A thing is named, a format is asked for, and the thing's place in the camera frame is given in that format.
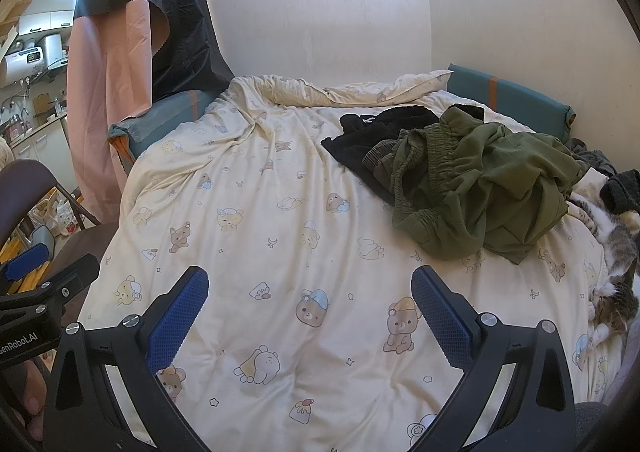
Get olive green pants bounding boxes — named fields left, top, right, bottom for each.
left=363, top=106, right=586, bottom=264

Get person's left hand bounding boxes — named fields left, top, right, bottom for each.
left=3, top=360, right=47, bottom=442

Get purple folding chair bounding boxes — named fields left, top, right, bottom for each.
left=0, top=160, right=100, bottom=245

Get tabby cat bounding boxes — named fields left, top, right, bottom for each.
left=570, top=192, right=639, bottom=350

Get white water heater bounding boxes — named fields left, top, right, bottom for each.
left=0, top=46, right=47, bottom=87

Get pink hanging curtain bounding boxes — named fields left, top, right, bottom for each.
left=66, top=0, right=169, bottom=223

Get dark grey garment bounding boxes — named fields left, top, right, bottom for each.
left=565, top=138, right=639, bottom=215

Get cream bear print duvet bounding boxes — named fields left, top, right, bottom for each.
left=80, top=70, right=622, bottom=451

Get teal bed headboard cushion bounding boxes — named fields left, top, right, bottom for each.
left=447, top=64, right=576, bottom=142

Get black garment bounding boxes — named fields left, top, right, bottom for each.
left=322, top=104, right=491, bottom=217

